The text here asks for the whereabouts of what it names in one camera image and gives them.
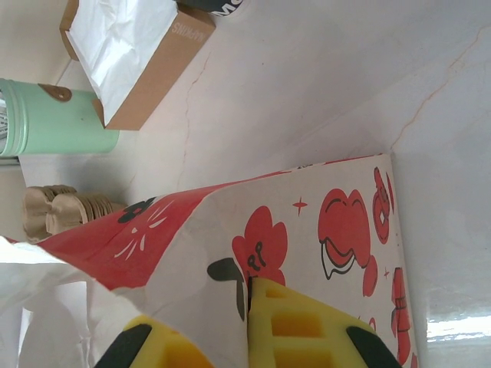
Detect brown cardboard napkin box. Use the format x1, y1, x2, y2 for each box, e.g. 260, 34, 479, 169
58, 0, 218, 131

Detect mint green straw holder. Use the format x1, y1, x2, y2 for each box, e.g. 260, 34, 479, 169
0, 78, 120, 158

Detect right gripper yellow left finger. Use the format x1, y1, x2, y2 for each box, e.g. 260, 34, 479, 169
94, 314, 215, 368

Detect white paper napkins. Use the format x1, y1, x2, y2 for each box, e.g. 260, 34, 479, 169
64, 0, 180, 120

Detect stack of brown cup carriers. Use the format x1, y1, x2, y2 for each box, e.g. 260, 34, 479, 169
22, 183, 128, 245

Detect red white paper bag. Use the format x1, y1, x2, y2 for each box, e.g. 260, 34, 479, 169
0, 152, 421, 368

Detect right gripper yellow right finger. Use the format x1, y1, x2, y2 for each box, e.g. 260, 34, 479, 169
247, 278, 402, 368

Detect stack of white paper cups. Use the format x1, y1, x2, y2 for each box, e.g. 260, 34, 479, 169
178, 0, 246, 19

